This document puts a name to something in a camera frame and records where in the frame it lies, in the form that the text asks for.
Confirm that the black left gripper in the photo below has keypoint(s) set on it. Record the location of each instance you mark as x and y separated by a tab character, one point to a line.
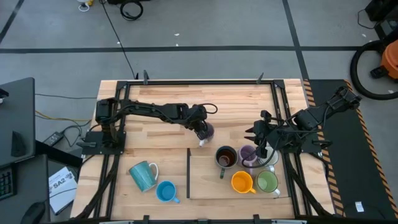
197	118

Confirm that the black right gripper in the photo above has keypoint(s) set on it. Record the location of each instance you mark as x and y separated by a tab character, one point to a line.
269	133

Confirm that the ribbed mauve mug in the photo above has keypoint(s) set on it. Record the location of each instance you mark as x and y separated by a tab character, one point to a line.
245	152

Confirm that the dark mug brown inside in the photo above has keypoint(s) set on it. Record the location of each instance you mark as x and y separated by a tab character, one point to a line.
226	155

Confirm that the white enamel mug blue rim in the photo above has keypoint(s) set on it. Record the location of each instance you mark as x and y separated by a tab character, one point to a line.
273	159

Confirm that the yellow mug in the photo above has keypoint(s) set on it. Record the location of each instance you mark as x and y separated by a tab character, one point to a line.
241	182

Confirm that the green mug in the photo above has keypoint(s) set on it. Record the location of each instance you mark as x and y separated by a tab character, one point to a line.
266	182

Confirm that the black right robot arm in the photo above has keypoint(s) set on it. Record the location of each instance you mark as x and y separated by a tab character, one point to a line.
311	118

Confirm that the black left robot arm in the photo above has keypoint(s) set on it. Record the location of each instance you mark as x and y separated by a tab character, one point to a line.
149	110

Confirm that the light blue mug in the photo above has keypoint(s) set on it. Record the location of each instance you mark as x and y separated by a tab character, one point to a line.
166	192

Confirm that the black hazard striped floor mat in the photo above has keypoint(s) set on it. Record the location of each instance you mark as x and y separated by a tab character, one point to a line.
342	171

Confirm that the white label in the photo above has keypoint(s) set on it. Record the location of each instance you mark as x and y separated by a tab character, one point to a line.
359	207

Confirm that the black power adapter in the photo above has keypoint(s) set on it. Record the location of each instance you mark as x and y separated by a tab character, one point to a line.
53	138

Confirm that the white printed paper sheet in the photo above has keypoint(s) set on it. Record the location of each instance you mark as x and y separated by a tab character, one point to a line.
62	193

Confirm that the orange vacuum cleaner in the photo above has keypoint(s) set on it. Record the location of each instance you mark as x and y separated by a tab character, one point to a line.
391	59

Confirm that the white and yellow plug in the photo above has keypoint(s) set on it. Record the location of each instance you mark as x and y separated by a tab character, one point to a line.
83	4

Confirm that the black equipment case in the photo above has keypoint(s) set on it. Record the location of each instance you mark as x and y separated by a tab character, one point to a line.
385	12

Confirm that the grey side table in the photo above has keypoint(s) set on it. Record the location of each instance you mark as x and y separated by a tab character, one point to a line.
28	186

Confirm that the black desk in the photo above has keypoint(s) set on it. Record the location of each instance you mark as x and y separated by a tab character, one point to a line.
15	118

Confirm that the black rounded device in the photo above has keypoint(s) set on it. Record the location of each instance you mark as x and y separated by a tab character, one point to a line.
32	214

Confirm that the backlit keyboard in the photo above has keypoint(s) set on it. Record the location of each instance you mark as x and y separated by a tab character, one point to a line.
6	183

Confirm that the wooden shelf black frame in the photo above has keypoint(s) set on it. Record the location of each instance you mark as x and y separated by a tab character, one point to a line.
205	180

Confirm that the black aluminium rig frame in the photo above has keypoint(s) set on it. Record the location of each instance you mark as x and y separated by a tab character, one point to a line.
199	82

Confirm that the black frame clamp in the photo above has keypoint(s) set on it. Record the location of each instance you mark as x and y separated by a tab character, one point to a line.
145	218
259	78
256	218

